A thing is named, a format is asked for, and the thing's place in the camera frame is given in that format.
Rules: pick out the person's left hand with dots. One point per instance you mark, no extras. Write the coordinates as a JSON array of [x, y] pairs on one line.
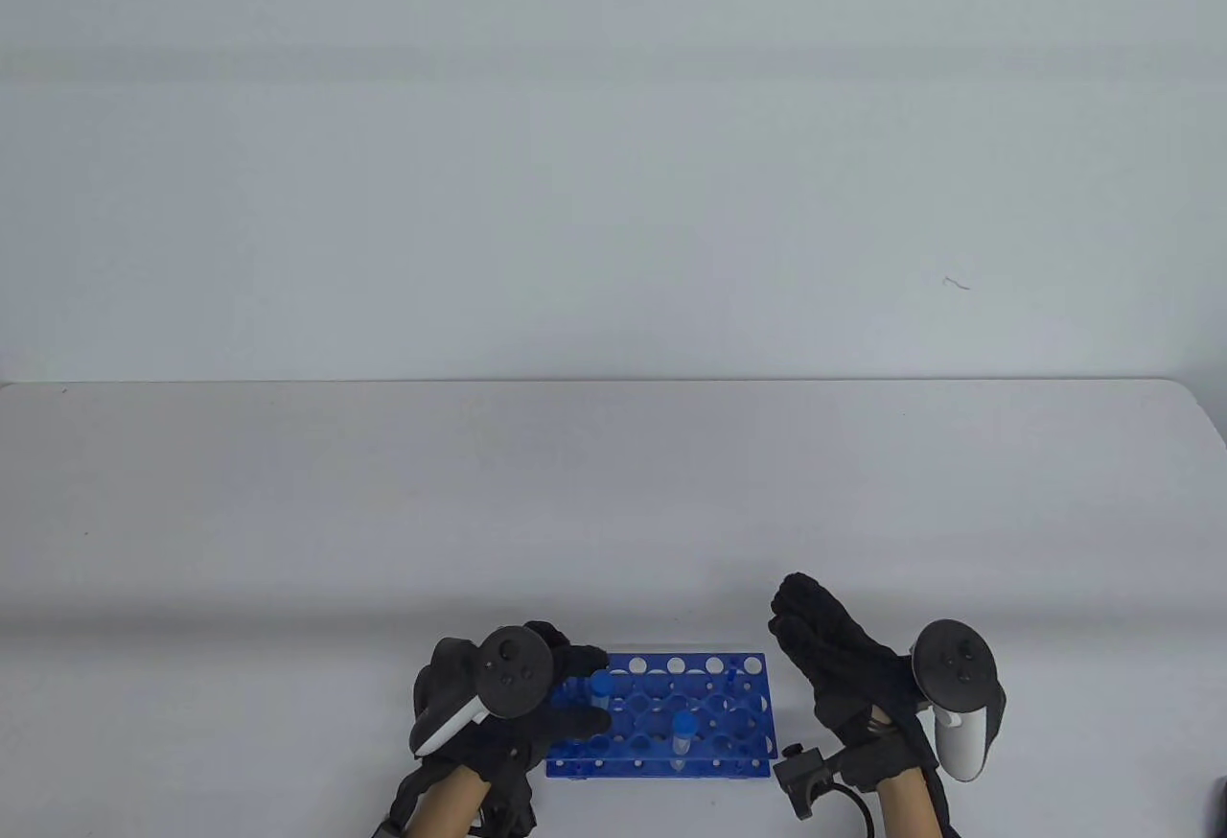
[[575, 661]]

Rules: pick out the person's right forearm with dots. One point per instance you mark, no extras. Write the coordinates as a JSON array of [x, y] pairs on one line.
[[906, 809]]

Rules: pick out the black and white left controller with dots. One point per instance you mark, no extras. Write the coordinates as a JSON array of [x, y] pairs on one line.
[[513, 670]]

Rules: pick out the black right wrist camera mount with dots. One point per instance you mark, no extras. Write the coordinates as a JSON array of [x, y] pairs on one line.
[[805, 776]]

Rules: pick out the blue plastic test tube rack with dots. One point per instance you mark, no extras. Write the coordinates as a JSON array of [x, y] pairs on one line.
[[752, 733]]

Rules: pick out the person's right hand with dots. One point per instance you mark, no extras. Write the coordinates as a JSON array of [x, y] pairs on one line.
[[844, 665]]

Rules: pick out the person's left forearm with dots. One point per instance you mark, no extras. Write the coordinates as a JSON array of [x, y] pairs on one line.
[[446, 800]]

